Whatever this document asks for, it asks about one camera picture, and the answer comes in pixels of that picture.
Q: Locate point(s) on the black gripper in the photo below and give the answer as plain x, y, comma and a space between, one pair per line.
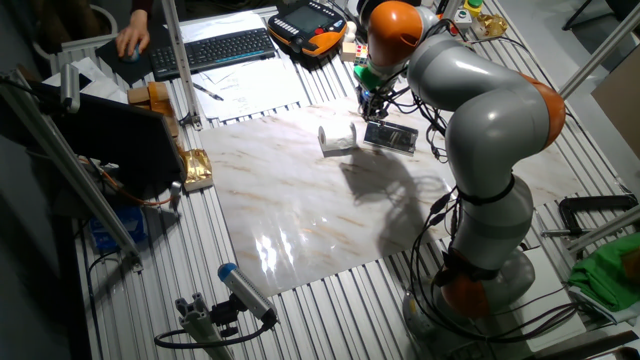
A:
372, 99

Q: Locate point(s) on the white toilet paper roll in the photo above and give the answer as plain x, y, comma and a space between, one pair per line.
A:
339, 139

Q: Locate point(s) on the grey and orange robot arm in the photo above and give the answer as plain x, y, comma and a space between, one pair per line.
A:
490, 115

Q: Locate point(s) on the person hand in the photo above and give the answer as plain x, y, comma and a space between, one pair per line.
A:
132, 35

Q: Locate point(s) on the green wrist flange adapter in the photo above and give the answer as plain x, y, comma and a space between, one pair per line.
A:
367, 76

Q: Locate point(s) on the colourful puzzle cube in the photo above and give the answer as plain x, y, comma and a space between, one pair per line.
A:
361, 52

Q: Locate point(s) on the plain wooden cube block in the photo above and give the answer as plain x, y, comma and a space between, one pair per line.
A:
348, 51

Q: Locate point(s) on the small white figurine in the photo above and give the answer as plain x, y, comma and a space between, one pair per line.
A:
351, 31

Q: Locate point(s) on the large black filament spool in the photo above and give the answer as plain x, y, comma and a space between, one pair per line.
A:
364, 12

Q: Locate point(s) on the black and orange teach pendant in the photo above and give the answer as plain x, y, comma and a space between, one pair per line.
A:
306, 25

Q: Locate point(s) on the white box red button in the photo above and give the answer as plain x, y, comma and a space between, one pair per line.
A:
454, 30

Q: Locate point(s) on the marble pattern board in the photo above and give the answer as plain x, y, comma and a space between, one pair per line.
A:
300, 210

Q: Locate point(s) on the printed paper sheet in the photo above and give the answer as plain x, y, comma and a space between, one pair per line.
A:
250, 87

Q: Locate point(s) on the white box green button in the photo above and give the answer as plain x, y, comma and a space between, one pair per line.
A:
463, 17

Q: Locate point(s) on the yellow box green button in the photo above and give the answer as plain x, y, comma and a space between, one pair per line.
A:
472, 6

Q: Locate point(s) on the crumpled gold foil ball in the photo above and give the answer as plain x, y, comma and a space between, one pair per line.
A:
492, 25

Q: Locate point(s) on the dark pen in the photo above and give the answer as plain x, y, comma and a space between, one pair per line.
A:
207, 91

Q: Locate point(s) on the black computer keyboard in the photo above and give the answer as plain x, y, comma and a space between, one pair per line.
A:
215, 50

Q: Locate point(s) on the white paper sheet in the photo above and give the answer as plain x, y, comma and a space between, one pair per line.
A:
220, 25

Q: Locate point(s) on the gold foil packet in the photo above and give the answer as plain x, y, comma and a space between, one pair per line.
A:
196, 167

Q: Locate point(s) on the black mouse pad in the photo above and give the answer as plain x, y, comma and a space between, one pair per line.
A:
155, 37

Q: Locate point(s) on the black metal clamp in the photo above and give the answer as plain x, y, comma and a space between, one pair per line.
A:
595, 201

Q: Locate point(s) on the brown cardboard sheet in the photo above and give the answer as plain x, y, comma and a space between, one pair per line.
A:
620, 110

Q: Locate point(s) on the black chair legs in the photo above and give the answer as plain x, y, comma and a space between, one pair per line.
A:
600, 10

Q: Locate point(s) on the dark computer mouse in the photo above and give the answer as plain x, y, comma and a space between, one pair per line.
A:
132, 56

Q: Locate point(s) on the black monitor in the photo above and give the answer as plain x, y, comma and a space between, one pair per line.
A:
115, 140

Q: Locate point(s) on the short aluminium stand profile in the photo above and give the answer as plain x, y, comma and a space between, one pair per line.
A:
200, 325

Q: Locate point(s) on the white paper stack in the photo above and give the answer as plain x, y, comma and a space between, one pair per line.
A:
100, 87

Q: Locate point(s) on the green cloth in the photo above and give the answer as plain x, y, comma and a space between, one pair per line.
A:
605, 272

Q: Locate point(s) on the blue box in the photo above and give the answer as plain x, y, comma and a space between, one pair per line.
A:
117, 227

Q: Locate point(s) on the aluminium frame post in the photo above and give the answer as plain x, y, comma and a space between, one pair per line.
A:
450, 7
65, 165
175, 50
600, 47
605, 227

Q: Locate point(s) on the silver camera blue cap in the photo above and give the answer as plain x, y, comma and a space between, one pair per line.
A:
245, 292

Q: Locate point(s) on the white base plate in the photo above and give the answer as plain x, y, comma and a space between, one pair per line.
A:
555, 280

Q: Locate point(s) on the white round chair frame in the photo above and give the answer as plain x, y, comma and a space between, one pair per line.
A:
107, 17

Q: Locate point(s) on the silver camera on frame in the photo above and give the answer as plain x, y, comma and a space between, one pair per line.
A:
70, 87

